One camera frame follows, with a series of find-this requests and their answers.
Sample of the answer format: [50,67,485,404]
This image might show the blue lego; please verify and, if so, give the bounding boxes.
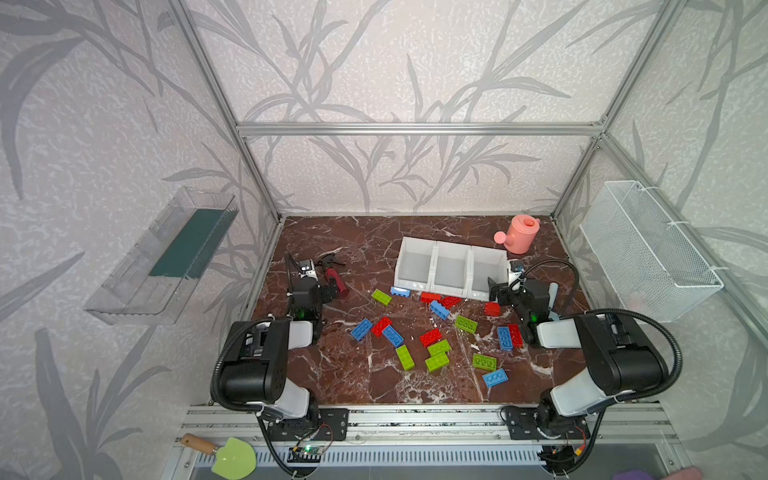
[350,318,373,341]
[382,325,404,348]
[390,286,411,298]
[482,369,509,388]
[429,300,450,320]
[497,326,514,351]

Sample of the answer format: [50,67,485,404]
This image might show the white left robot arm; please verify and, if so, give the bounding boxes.
[211,253,349,443]

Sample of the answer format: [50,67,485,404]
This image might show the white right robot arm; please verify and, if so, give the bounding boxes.
[487,265,683,440]

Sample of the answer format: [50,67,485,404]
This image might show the small red lego right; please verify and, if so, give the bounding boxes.
[483,302,501,317]

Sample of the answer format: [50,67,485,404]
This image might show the light blue trowel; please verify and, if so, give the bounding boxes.
[548,282,560,321]

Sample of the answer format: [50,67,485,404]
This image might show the red lego by bin right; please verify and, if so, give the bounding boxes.
[439,296,462,309]

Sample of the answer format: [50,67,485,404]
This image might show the red lego by bin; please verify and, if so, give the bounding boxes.
[439,296,462,309]
[419,292,441,303]

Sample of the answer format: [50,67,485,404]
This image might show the white three-compartment bin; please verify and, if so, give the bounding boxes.
[393,237,519,301]

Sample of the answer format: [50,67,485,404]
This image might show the pink watering can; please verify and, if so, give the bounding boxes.
[493,214,540,255]

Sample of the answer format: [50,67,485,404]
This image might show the red lego by bin left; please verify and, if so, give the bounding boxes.
[419,292,441,303]

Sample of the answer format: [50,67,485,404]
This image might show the red lego left centre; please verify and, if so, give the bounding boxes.
[371,316,392,337]

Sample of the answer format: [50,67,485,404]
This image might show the green lego long left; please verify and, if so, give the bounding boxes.
[396,345,415,371]

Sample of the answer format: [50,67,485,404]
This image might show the right controller board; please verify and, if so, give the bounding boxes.
[539,445,592,472]

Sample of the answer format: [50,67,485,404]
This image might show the controller board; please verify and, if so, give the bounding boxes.
[288,442,332,463]
[539,445,592,472]

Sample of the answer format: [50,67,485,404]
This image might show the left controller board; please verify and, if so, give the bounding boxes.
[288,442,332,463]

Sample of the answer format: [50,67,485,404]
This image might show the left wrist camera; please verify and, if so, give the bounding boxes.
[298,259,318,280]

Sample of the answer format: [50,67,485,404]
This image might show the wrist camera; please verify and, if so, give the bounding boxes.
[298,259,318,280]
[508,260,525,283]

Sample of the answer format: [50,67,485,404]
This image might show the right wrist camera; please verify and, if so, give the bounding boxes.
[508,260,525,283]

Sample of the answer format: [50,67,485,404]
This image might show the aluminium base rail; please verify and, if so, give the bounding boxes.
[173,403,673,448]

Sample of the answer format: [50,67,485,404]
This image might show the white wire mesh basket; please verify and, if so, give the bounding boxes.
[580,180,724,323]

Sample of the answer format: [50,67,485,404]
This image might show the clear wall shelf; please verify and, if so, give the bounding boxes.
[84,187,239,325]

